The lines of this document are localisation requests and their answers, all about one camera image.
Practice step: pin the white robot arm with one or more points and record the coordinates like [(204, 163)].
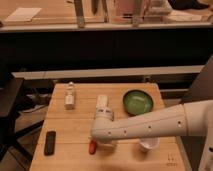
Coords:
[(188, 119)]

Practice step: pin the green bowl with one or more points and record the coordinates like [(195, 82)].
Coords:
[(137, 102)]

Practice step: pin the white plastic bottle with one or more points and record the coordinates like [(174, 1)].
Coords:
[(70, 96)]

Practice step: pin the white paper cup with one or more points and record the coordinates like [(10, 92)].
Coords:
[(147, 144)]

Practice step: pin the black remote control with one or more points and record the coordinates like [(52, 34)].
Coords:
[(50, 143)]

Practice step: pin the black chair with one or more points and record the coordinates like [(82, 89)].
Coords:
[(12, 101)]

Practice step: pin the white paper sheet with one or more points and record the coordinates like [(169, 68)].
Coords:
[(22, 14)]

